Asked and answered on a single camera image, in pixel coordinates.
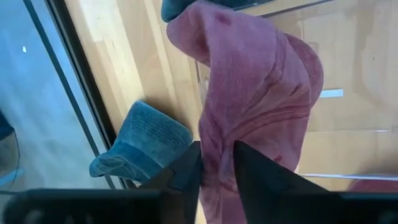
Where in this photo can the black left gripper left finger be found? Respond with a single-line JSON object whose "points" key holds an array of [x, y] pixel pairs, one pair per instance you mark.
{"points": [[182, 186]]}

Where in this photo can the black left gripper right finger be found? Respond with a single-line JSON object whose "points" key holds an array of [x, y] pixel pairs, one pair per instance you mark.
{"points": [[270, 193]]}

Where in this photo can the maroon cloth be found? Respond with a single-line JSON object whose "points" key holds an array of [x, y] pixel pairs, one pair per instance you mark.
{"points": [[248, 77]]}

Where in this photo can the blue fabric hat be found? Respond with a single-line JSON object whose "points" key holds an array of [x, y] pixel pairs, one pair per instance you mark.
{"points": [[146, 137], [174, 9]]}

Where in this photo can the clear plastic bin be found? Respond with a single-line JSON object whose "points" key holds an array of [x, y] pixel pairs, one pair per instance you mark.
{"points": [[357, 176]]}

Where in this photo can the black aluminium table frame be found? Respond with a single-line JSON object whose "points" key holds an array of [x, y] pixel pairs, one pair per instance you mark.
{"points": [[88, 93]]}

